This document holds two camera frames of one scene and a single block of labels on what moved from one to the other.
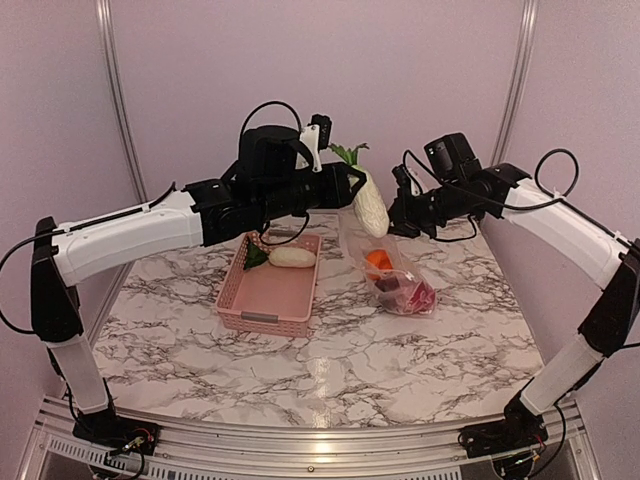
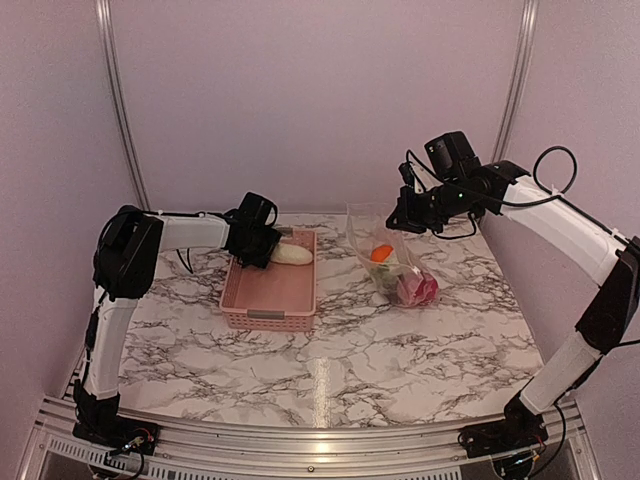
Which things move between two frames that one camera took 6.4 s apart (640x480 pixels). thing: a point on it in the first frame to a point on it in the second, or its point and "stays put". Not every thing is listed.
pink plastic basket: x=267 y=298 stays put
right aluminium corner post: x=516 y=82 stays put
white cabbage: x=284 y=256 stays put
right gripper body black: x=424 y=215 stays put
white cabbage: x=370 y=208 to x=385 y=276
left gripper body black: x=285 y=196 to x=261 y=246
